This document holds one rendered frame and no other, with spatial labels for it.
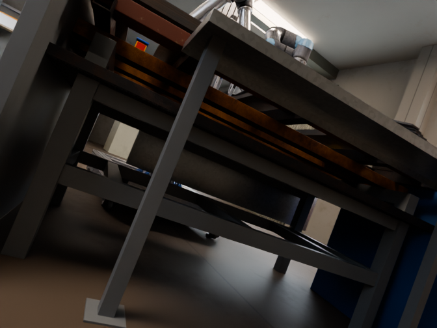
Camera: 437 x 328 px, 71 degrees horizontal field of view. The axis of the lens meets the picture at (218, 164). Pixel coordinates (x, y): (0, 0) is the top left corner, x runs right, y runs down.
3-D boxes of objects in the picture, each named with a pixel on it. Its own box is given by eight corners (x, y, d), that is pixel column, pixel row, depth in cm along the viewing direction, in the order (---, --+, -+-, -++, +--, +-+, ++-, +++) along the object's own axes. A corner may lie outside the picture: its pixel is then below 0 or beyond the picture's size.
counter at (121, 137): (197, 185, 834) (209, 155, 837) (105, 151, 709) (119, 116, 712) (186, 179, 908) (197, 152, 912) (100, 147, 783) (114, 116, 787)
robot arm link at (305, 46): (310, 47, 157) (317, 41, 148) (302, 67, 156) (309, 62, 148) (296, 41, 156) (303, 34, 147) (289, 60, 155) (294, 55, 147)
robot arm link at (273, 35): (268, 19, 193) (270, 34, 153) (283, 27, 195) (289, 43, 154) (260, 37, 200) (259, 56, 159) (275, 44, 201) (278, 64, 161)
